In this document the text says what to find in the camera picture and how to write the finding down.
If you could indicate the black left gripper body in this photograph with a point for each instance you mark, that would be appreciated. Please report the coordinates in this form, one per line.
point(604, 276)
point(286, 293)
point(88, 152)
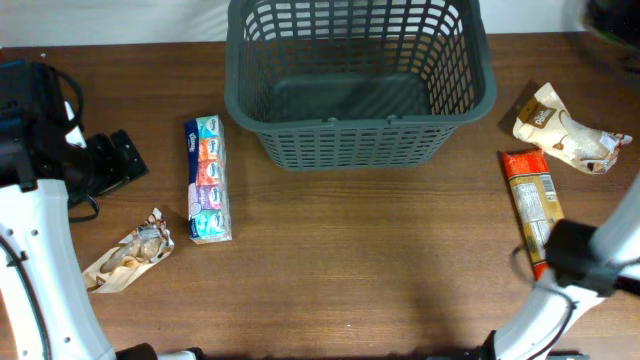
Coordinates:
point(104, 166)

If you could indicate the orange spaghetti package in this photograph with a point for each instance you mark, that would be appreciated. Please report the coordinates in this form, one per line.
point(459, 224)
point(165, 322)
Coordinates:
point(536, 201)

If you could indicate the grey plastic basket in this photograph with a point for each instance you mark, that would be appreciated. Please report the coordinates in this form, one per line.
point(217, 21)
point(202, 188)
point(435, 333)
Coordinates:
point(356, 84)

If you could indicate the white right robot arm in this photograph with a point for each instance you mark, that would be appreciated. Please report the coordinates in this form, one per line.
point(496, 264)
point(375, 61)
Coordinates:
point(575, 266)

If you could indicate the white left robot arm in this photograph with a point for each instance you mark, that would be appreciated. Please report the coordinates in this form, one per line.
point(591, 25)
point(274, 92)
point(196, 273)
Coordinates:
point(48, 166)

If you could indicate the brown nut snack pouch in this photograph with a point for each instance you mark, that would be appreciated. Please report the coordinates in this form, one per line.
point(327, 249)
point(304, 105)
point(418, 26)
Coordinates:
point(144, 247)

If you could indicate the Kleenex tissue multipack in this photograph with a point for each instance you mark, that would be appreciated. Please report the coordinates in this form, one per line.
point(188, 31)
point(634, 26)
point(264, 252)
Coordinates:
point(209, 212)

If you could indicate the beige snack bag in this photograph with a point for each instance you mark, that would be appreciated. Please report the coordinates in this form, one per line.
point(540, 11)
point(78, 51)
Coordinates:
point(545, 122)

